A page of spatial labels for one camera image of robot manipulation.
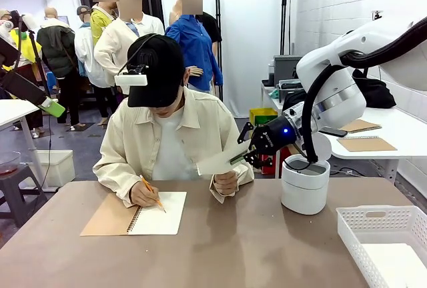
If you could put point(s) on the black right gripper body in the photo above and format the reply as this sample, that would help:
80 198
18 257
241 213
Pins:
277 136

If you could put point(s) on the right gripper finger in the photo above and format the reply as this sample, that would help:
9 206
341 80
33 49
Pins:
255 158
247 128

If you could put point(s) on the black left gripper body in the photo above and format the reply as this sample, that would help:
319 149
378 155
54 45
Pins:
20 88

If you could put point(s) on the white paper sheet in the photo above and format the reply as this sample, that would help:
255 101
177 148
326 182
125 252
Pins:
217 163

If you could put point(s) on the yellow pencil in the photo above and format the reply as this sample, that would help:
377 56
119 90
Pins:
146 184

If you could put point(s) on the spiral sketchbook with brown cover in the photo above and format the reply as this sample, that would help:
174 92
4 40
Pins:
103 221

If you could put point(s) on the person's right forearm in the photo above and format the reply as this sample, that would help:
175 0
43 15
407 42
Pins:
110 174

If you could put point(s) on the person's left forearm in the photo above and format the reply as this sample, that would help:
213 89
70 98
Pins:
245 174

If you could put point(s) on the person's left hand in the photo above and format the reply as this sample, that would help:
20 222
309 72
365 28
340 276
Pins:
225 183

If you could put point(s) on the person's right hand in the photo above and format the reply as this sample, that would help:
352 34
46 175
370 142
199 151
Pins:
143 196

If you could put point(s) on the red shopping bag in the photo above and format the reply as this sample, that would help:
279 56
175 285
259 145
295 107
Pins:
268 165

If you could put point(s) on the yellow green shopping bag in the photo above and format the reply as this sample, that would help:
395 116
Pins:
263 116

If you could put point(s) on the white desk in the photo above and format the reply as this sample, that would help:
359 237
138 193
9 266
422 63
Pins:
13 109

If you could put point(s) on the black tripod stand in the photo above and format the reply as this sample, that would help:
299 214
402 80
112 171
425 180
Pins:
36 58

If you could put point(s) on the white trash bin lid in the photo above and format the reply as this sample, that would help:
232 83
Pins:
324 148

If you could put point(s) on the mannequin in dark green jacket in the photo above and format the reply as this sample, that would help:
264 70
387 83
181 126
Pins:
56 51

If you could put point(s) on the black tray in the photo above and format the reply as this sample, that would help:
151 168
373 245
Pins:
290 85

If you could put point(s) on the black smartphone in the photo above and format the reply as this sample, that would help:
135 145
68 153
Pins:
335 131

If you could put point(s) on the white storage crate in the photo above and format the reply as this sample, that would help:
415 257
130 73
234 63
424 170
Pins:
56 168

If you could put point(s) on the white trash bin body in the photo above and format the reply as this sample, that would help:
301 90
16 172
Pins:
303 194

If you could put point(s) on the mannequin in white shirt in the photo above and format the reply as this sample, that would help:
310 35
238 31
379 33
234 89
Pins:
86 54

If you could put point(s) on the grey equipment box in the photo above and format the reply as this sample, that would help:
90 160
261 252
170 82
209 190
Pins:
287 68

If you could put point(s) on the clear glass bowl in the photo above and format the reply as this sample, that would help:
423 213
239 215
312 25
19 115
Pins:
8 164

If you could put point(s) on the mannequin in cream jacket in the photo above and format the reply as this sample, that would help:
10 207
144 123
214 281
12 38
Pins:
113 51

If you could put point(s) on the brown closed notebook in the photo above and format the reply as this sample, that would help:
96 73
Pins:
362 125

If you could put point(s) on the person in cream shirt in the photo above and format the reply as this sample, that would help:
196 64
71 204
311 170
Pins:
133 141

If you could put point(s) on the grey plastic stool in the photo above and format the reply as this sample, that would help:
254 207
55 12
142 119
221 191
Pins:
16 188

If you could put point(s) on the brown spiral notebook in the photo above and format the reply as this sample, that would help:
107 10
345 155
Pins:
367 144

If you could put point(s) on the mannequin in yellow jacket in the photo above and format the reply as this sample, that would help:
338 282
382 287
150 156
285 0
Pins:
98 24

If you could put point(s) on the mannequin in blue shirt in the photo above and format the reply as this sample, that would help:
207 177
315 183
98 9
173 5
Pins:
197 44

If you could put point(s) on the black baseball cap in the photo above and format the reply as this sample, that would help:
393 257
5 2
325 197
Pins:
160 68

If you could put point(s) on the mannequin in black t-shirt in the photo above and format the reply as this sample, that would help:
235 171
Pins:
211 28

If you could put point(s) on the black cloth pile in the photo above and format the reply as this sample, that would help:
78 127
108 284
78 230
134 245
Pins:
377 93

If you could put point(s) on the white side table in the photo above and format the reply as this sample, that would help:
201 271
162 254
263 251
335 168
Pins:
400 124

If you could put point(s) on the white perforated plastic basket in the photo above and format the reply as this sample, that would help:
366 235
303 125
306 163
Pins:
367 224

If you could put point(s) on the black light stand pole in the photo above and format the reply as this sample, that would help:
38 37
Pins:
218 1
287 8

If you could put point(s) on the black left wrist mount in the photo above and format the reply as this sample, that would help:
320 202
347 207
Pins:
6 51

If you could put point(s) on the white head-mounted camera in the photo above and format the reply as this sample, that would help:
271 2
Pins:
130 79

